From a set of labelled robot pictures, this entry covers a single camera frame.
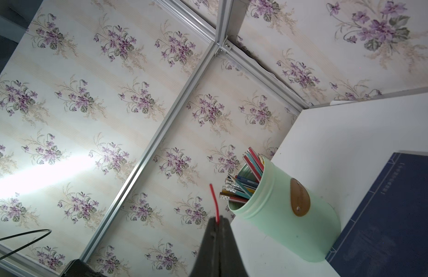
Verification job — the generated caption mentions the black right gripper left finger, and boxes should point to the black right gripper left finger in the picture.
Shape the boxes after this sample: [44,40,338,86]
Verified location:
[189,218,220,277]

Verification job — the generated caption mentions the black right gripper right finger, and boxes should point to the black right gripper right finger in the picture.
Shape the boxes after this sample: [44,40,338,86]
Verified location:
[219,217,248,277]

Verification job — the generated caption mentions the red wire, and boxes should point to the red wire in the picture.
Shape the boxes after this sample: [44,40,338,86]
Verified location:
[209,183,221,225]

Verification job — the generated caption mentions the coloured pencils bundle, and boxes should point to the coloured pencils bundle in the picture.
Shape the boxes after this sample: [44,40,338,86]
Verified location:
[219,147,265,204]

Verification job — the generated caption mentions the green pen cup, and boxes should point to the green pen cup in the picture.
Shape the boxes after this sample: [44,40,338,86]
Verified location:
[228,158,341,263]

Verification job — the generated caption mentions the dark blue book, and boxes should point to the dark blue book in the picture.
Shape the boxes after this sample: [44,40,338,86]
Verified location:
[326,152,428,277]

